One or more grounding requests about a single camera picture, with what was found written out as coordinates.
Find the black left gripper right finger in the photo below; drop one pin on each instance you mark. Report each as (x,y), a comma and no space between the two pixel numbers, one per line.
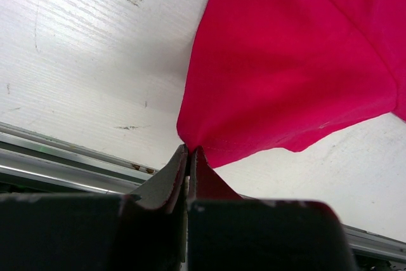
(229,232)

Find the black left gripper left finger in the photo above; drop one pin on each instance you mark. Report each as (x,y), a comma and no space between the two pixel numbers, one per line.
(140,230)

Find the red t-shirt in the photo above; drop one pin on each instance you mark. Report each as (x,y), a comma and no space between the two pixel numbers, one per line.
(267,74)

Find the aluminium frame rails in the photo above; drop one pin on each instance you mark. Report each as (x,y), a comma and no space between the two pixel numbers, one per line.
(34,164)

